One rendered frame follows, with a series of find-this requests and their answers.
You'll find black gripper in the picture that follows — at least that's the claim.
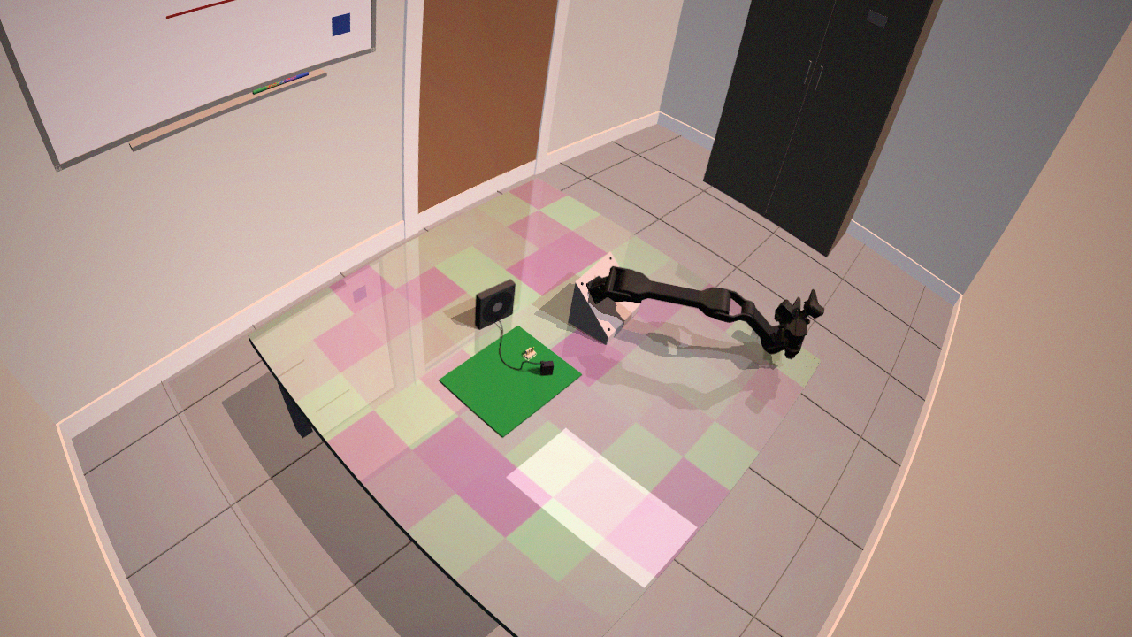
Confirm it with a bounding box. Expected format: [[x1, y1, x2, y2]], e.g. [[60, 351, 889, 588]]
[[779, 289, 824, 324]]

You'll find black cable with plug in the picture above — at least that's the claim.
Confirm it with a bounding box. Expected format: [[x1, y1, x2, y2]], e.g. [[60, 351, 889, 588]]
[[501, 326, 554, 376]]

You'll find green circuit board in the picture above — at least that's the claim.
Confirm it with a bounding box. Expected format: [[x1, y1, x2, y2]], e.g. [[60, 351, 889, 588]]
[[439, 326, 582, 437]]

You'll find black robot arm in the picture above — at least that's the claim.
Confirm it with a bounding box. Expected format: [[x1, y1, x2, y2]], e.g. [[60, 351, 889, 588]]
[[586, 266, 807, 359]]

